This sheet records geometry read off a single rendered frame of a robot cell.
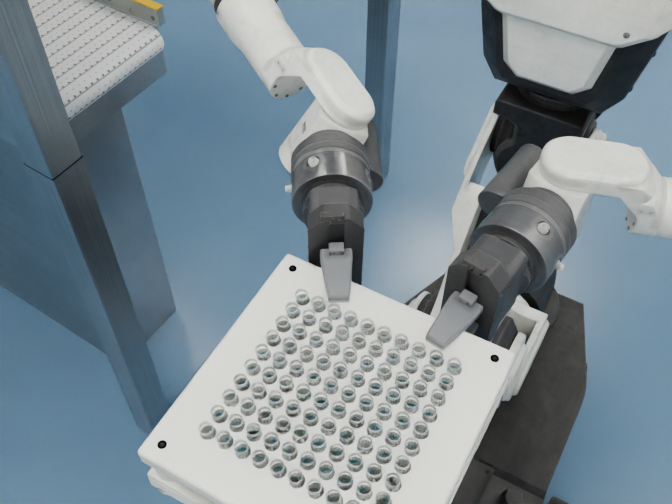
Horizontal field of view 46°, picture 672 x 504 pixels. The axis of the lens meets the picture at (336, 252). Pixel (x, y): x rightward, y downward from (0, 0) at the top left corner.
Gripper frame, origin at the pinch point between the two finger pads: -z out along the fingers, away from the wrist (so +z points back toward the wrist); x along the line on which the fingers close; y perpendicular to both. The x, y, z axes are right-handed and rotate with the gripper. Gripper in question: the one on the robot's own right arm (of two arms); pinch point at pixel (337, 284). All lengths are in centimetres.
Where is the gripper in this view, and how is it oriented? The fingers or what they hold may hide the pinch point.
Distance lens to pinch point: 77.9
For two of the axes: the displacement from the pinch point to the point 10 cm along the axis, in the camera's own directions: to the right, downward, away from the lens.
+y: -10.0, 0.3, -0.4
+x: -0.1, 6.4, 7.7
